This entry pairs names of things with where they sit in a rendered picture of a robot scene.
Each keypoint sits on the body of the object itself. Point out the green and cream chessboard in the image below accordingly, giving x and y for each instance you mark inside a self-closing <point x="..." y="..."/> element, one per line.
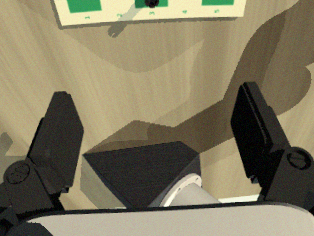
<point x="93" y="11"/>

